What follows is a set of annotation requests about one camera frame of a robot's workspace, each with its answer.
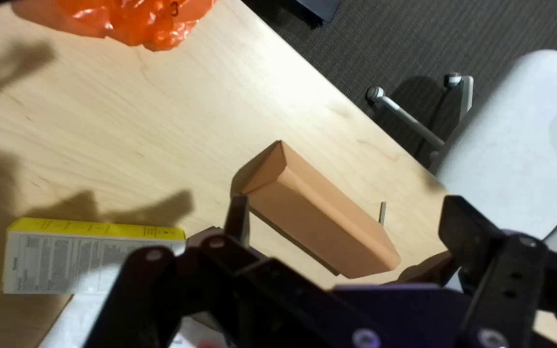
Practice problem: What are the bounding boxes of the white office chair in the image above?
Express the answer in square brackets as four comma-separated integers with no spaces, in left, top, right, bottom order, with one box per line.
[367,49,557,250]

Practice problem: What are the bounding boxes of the dark blue dotted pouch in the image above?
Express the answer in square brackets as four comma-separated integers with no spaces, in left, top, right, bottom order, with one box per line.
[332,285,470,348]

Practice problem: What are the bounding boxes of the orange plastic bag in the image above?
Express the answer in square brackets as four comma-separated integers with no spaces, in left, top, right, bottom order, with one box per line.
[11,0,216,51]

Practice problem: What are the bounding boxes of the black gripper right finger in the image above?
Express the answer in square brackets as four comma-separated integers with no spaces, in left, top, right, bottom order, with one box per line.
[439,196,557,348]

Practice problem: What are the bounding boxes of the yellow and white box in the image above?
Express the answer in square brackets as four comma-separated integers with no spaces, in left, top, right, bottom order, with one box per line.
[2,217,185,294]

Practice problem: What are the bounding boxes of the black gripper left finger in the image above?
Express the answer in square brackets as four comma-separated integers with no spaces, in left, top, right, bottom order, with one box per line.
[83,198,383,348]

